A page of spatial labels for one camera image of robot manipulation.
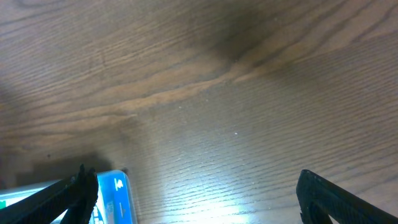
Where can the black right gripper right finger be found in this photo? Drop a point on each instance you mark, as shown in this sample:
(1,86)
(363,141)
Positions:
(321,201)

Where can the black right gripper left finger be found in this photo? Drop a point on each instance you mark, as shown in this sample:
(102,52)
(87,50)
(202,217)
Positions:
(73,197)

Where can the blue Kool Fever box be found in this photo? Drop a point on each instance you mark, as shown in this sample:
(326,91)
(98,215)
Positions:
(115,197)

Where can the clear plastic container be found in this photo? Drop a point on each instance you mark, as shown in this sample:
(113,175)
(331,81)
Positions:
(129,196)

